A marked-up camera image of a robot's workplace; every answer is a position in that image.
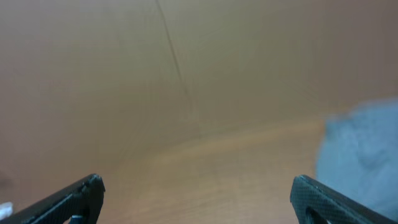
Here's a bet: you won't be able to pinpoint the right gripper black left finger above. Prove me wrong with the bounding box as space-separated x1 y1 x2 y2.
1 174 105 224

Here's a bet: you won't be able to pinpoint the brown cardboard back panel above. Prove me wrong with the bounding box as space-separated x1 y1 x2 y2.
1 1 397 175

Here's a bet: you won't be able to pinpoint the grey shorts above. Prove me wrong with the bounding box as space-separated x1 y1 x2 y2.
315 99 397 221

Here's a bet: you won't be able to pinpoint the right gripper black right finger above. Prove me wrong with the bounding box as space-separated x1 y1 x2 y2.
290 175 397 224

